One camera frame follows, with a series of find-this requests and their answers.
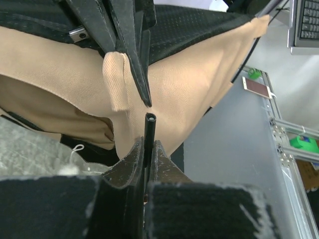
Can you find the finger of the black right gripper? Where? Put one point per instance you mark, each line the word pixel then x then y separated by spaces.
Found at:
pixel 93 16
pixel 133 20

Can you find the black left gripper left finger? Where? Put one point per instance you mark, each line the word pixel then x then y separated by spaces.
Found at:
pixel 76 207

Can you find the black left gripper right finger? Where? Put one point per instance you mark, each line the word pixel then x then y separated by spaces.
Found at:
pixel 188 210

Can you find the tan pet tent fabric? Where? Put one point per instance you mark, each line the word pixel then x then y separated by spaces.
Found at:
pixel 78 94

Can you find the small green clip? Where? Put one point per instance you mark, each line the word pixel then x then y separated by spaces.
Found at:
pixel 254 73

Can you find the green plastic part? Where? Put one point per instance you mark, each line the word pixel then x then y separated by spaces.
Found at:
pixel 305 143

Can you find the grey keyboard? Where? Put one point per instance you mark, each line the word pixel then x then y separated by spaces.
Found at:
pixel 303 32

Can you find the smartphone on frame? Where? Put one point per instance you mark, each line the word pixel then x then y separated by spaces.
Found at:
pixel 257 88

